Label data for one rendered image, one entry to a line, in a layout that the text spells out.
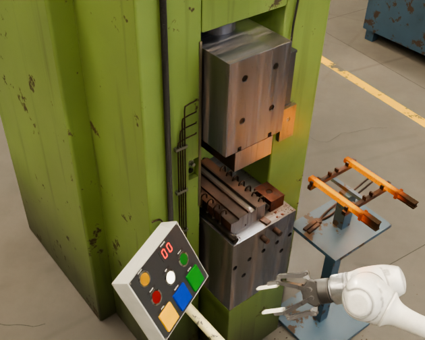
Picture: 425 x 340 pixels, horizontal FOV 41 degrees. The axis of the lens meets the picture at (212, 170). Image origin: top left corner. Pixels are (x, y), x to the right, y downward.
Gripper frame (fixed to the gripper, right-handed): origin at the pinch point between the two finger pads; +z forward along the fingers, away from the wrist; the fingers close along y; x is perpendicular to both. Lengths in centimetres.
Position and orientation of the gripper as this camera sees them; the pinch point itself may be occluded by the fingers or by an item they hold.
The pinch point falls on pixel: (268, 299)
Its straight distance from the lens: 181.6
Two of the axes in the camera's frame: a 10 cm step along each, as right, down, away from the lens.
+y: -2.2, -9.7, 0.6
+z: -8.9, 2.2, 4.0
